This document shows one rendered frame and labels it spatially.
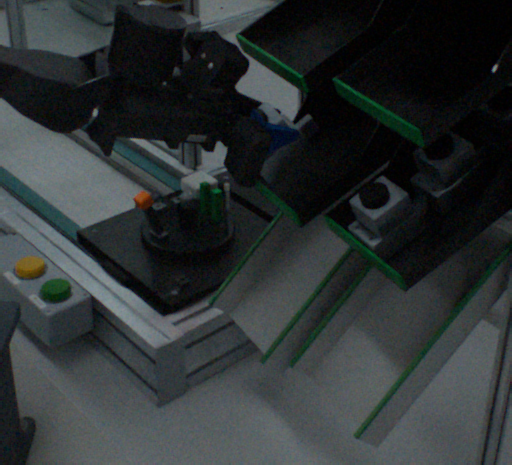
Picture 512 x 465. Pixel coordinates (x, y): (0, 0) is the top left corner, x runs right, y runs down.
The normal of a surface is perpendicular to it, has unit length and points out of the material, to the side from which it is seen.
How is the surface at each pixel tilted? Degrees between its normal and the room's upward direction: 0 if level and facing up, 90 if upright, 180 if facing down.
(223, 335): 90
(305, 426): 0
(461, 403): 0
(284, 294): 45
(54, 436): 0
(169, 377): 90
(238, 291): 90
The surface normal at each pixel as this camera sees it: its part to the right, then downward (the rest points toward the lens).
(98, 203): 0.01, -0.85
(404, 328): -0.60, -0.42
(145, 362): -0.76, 0.33
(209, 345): 0.65, 0.40
